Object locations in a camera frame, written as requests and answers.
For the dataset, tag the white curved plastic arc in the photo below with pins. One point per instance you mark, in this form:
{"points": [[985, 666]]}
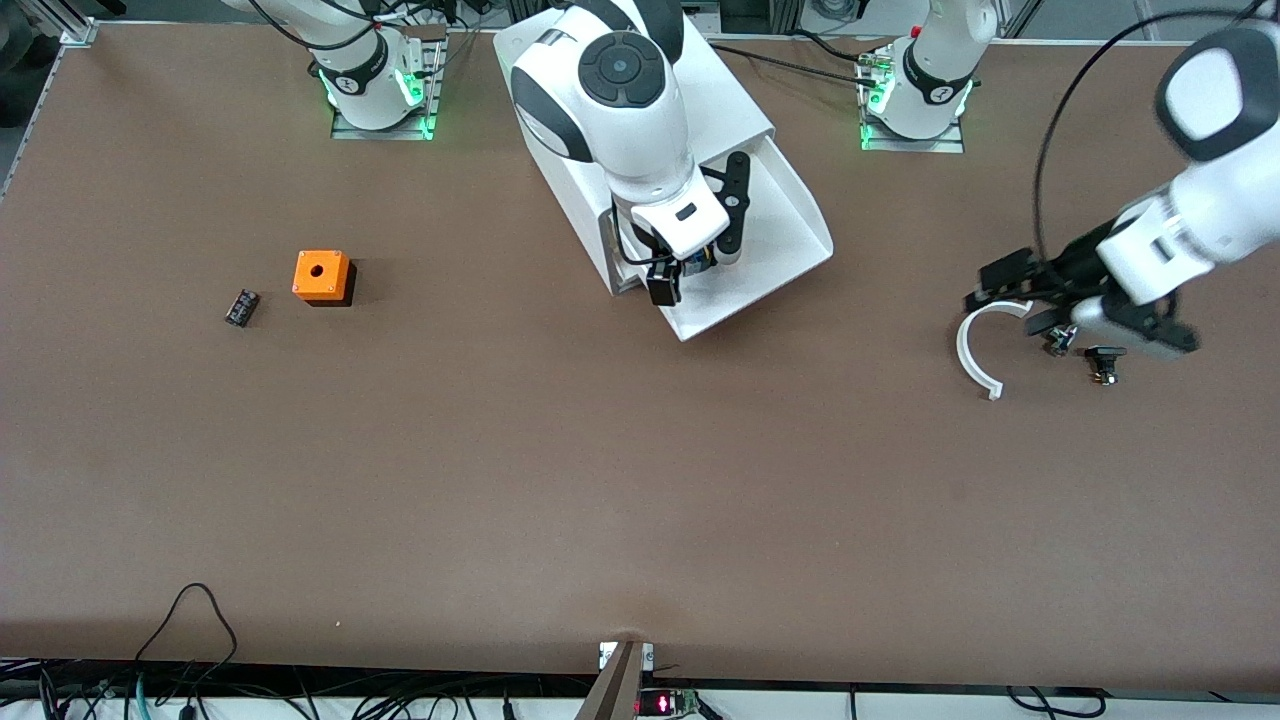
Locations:
{"points": [[962, 350]]}

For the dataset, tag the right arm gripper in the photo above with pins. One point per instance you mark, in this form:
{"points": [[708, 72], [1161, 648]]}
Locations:
{"points": [[662, 283]]}

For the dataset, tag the aluminium frame profile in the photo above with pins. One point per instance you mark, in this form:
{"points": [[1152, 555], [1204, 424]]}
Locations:
{"points": [[82, 32]]}

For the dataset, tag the white drawer cabinet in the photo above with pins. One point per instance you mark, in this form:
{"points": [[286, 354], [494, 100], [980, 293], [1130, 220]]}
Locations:
{"points": [[735, 95]]}

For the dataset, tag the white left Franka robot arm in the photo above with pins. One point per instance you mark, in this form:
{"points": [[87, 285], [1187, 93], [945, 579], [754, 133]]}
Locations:
{"points": [[1225, 90]]}

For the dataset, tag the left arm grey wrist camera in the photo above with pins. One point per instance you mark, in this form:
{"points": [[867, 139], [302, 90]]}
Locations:
{"points": [[1100, 318]]}

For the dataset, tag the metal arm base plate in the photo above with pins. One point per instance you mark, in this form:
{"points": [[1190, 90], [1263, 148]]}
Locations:
{"points": [[385, 134], [915, 146]]}

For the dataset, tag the small grey metal component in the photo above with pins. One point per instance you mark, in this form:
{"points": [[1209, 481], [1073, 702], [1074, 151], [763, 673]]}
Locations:
{"points": [[1058, 345]]}

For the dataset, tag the small black switch component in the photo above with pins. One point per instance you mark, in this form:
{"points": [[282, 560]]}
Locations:
{"points": [[1105, 352]]}

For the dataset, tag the grey metal bracket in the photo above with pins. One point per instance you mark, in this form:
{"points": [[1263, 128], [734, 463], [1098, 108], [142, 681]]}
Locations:
{"points": [[615, 690]]}

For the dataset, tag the orange box with hole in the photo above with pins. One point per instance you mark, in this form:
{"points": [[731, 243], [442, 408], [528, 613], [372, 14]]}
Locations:
{"points": [[335, 276]]}

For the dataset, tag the small black cylindrical component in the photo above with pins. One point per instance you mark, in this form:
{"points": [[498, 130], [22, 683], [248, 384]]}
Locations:
{"points": [[242, 308]]}

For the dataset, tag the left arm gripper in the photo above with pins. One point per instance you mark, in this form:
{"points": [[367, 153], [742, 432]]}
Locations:
{"points": [[1068, 265]]}

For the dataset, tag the circuit board with red display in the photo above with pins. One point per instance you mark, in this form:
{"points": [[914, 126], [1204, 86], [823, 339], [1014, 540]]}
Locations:
{"points": [[660, 704]]}

